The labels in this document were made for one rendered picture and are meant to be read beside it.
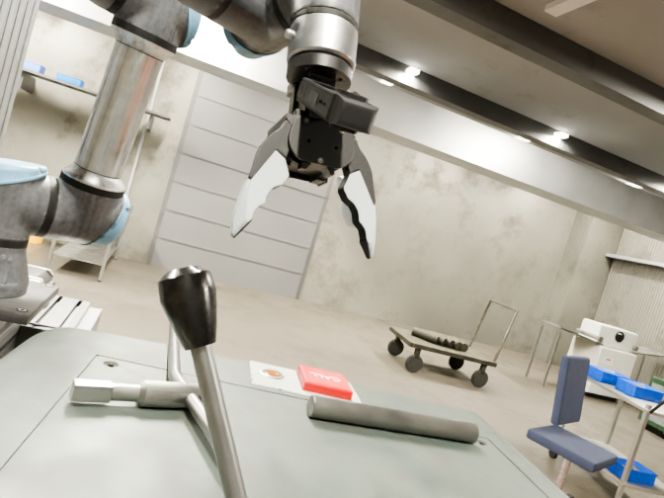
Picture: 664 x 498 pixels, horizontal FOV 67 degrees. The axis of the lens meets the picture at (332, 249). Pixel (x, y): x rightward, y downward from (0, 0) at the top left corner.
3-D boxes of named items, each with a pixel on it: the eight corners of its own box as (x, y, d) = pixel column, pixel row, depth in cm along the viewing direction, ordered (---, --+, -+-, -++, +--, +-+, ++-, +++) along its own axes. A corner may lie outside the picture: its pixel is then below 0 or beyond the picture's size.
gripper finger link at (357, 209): (369, 249, 59) (333, 178, 58) (395, 244, 54) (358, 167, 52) (348, 261, 58) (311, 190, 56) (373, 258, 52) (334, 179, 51)
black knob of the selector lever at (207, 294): (212, 344, 31) (234, 271, 30) (210, 362, 28) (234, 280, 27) (146, 329, 30) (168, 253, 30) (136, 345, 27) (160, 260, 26)
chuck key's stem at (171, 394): (69, 409, 38) (210, 413, 44) (76, 381, 38) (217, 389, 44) (66, 397, 40) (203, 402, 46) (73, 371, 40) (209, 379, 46)
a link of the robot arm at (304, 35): (371, 28, 53) (299, 1, 50) (367, 68, 52) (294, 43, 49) (339, 58, 60) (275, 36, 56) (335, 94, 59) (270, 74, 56)
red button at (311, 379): (338, 388, 64) (343, 373, 64) (349, 408, 58) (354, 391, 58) (293, 378, 63) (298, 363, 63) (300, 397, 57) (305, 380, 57)
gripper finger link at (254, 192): (222, 242, 52) (280, 183, 55) (237, 236, 46) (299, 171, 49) (200, 220, 51) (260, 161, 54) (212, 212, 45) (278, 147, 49)
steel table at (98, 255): (119, 260, 739) (133, 204, 735) (103, 283, 580) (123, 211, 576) (70, 248, 718) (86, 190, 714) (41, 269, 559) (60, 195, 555)
